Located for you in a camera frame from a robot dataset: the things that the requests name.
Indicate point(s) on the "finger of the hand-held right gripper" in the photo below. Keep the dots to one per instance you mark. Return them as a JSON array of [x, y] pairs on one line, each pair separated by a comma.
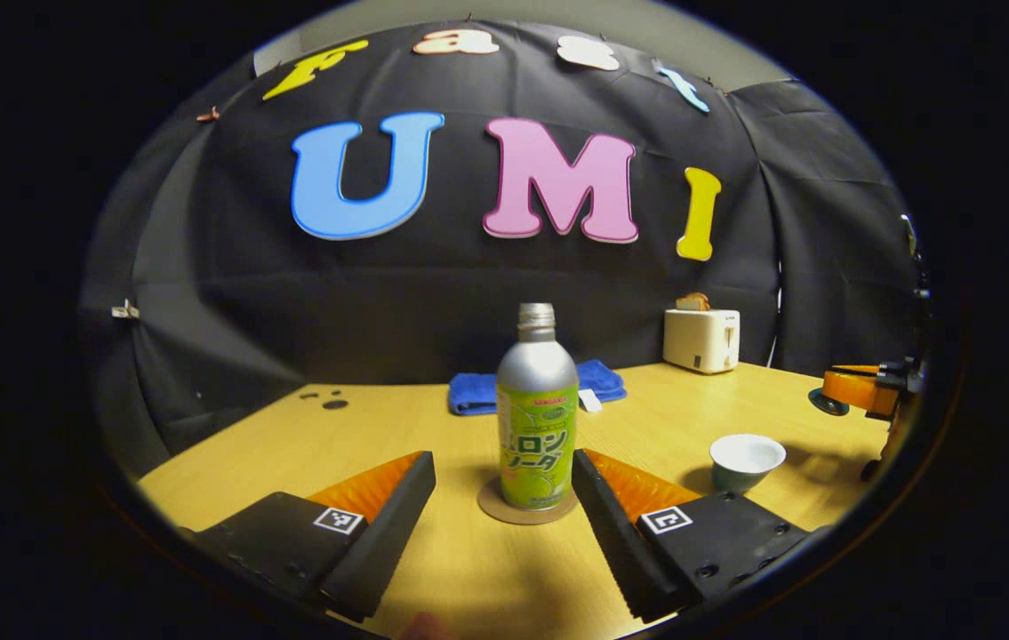
[[858, 367], [860, 389]]

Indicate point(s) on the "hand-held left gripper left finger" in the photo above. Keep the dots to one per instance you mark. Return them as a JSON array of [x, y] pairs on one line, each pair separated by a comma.
[[397, 524]]

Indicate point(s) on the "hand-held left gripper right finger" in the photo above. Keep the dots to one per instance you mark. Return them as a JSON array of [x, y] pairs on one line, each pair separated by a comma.
[[615, 533]]

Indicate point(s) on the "teal teacup lid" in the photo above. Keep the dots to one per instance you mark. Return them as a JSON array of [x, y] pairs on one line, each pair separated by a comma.
[[827, 403]]

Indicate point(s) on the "round brown coaster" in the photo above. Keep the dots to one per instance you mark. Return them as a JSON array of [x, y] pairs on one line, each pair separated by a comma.
[[491, 507]]

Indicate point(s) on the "silver green label water bottle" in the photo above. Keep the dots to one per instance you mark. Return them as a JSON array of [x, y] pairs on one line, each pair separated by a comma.
[[538, 373]]

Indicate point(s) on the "blue folded towel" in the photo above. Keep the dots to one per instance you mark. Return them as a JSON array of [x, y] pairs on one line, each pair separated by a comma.
[[473, 391]]

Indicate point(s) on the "white toaster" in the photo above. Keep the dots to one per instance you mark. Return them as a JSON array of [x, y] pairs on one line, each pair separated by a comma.
[[700, 342]]

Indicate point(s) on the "bread slice in toaster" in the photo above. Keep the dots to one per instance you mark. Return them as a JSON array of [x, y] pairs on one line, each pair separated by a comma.
[[692, 302]]

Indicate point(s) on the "black backdrop cloth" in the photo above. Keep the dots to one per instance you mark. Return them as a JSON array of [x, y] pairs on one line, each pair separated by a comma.
[[424, 284]]

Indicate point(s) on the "white clip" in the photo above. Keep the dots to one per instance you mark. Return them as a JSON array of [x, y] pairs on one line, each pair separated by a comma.
[[125, 310]]

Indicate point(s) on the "brown clip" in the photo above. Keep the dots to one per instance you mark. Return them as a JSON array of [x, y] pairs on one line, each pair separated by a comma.
[[207, 115]]

